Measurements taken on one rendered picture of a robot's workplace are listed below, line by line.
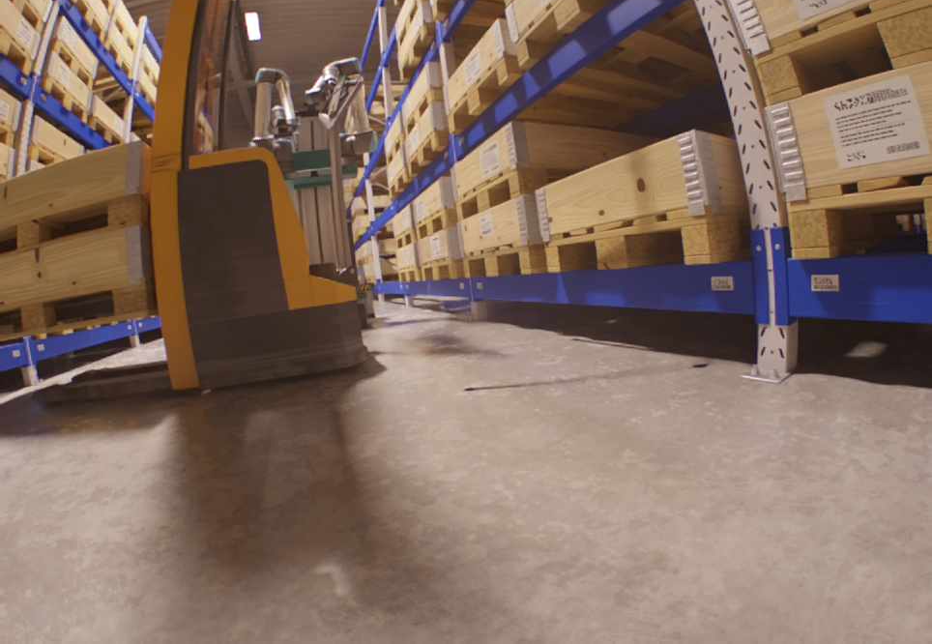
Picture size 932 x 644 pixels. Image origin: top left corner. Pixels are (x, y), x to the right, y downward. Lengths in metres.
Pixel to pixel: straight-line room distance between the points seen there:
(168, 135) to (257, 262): 0.66
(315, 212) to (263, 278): 1.80
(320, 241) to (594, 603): 3.04
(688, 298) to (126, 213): 1.92
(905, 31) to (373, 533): 1.22
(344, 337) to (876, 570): 1.52
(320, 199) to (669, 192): 2.66
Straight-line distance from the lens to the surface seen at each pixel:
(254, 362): 1.53
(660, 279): 1.26
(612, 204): 1.30
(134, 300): 1.65
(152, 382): 1.81
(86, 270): 1.77
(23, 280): 1.99
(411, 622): 0.45
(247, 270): 1.51
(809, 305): 1.02
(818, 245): 0.94
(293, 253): 1.49
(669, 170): 1.14
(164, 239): 1.66
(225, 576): 0.58
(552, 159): 1.88
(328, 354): 1.50
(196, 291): 1.55
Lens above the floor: 0.33
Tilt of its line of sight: 4 degrees down
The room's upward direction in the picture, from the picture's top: 7 degrees counter-clockwise
